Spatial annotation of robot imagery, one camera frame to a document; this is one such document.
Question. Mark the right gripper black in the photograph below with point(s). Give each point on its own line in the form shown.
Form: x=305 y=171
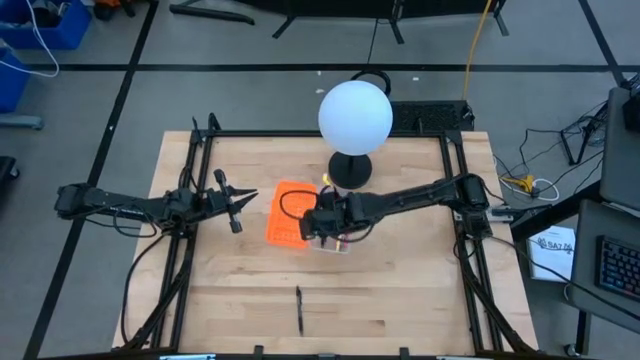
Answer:
x=330 y=217

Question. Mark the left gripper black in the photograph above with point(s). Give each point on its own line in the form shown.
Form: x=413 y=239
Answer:
x=217 y=202

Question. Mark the clear plastic supply box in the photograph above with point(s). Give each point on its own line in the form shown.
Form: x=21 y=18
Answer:
x=340 y=247

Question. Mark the orange plastic basket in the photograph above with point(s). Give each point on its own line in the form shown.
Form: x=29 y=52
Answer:
x=285 y=225

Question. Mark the black pen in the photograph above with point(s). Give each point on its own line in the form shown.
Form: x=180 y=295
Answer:
x=299 y=310

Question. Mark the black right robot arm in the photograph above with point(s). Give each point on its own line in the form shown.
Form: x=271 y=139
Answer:
x=410 y=197

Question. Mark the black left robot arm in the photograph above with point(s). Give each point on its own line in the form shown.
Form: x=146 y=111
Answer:
x=125 y=205

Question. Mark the yellow tag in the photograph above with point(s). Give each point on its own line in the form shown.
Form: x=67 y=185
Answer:
x=326 y=179

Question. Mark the white globe table lamp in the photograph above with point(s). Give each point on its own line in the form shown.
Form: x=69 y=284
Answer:
x=355 y=117

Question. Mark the black perforated plate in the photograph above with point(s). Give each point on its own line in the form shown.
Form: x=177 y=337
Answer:
x=430 y=116

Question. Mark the black stand leg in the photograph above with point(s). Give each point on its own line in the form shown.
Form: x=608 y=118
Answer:
x=210 y=12

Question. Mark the yellow power plug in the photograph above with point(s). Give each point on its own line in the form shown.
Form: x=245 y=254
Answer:
x=520 y=184

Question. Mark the white printed paper sheet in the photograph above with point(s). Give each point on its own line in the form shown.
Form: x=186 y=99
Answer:
x=552 y=255

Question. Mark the blue storage bin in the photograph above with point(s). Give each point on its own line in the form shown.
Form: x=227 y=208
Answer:
x=70 y=30
x=10 y=80

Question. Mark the black computer keyboard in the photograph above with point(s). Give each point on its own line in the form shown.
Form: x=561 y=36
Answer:
x=620 y=267

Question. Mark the grey desk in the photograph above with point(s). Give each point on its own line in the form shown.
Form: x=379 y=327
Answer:
x=620 y=150

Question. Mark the black aluminium table frame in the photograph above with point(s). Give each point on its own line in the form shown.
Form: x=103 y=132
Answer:
x=325 y=133

